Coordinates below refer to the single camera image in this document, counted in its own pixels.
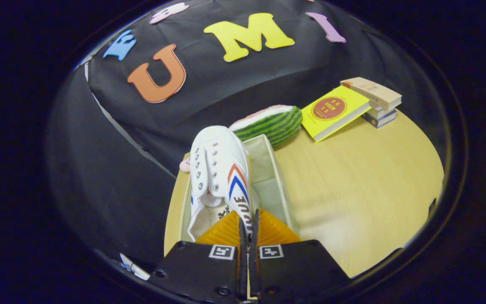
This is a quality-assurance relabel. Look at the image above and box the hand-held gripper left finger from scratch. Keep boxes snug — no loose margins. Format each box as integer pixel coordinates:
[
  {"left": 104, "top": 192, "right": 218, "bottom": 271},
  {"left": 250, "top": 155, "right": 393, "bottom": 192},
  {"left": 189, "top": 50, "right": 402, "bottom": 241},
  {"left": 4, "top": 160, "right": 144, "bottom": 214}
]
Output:
[{"left": 148, "top": 210, "right": 248, "bottom": 302}]

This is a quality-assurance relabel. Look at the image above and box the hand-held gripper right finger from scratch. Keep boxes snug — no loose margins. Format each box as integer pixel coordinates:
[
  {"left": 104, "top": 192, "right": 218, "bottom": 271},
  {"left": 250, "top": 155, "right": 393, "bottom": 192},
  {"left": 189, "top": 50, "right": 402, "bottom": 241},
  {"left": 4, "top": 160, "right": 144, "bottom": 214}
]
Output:
[{"left": 249, "top": 209, "right": 351, "bottom": 300}]

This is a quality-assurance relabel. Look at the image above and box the beige fabric storage box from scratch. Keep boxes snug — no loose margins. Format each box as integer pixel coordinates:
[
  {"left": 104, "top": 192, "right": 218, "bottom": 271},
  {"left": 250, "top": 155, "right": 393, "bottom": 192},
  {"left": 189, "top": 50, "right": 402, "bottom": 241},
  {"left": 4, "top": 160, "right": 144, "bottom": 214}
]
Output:
[{"left": 178, "top": 134, "right": 298, "bottom": 243}]

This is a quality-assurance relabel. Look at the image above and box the white canvas shoe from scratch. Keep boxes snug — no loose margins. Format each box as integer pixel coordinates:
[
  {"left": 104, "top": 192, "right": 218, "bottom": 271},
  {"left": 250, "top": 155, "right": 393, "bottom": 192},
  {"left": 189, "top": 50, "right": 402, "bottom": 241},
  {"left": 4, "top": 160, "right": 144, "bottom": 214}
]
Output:
[{"left": 187, "top": 125, "right": 255, "bottom": 242}]

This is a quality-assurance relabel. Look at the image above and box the white flat object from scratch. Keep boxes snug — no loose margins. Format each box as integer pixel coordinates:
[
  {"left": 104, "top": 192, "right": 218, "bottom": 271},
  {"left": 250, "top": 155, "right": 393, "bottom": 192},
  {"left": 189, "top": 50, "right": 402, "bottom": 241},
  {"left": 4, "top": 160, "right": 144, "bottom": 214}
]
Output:
[{"left": 119, "top": 252, "right": 151, "bottom": 281}]

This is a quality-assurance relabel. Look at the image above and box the watermelon slice plush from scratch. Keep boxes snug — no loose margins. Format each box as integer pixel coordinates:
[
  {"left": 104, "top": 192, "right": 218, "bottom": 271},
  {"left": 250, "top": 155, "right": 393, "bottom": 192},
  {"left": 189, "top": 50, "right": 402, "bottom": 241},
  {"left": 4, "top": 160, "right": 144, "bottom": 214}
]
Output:
[{"left": 229, "top": 105, "right": 303, "bottom": 147}]

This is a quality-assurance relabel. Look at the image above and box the yellow book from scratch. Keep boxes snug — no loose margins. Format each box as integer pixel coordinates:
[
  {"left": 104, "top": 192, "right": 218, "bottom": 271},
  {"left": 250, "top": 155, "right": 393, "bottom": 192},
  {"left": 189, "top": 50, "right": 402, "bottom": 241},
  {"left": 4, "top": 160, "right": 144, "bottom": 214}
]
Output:
[{"left": 301, "top": 85, "right": 372, "bottom": 143}]

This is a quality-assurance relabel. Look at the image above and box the blue book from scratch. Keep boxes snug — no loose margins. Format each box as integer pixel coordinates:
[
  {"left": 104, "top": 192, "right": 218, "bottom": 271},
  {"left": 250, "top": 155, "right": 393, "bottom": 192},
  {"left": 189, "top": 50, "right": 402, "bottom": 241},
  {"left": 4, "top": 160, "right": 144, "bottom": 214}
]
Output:
[{"left": 361, "top": 109, "right": 397, "bottom": 128}]

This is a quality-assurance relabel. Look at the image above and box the grey book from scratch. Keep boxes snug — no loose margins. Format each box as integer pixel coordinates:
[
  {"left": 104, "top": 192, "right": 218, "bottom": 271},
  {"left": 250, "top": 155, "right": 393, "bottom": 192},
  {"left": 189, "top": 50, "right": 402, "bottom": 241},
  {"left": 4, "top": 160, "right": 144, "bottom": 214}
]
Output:
[{"left": 367, "top": 103, "right": 396, "bottom": 120}]

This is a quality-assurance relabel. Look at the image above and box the black backdrop cloth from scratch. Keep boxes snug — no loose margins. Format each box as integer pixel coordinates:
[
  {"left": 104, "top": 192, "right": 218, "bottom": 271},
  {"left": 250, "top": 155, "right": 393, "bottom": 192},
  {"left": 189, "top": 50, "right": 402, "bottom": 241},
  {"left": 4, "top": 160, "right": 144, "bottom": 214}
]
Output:
[{"left": 49, "top": 0, "right": 437, "bottom": 271}]

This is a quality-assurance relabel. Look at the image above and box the tan book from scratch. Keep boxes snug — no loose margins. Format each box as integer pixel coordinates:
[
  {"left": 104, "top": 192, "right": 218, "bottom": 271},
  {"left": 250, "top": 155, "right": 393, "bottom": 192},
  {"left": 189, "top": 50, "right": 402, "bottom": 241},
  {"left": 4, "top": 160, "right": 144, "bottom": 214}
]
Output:
[{"left": 340, "top": 77, "right": 402, "bottom": 111}]

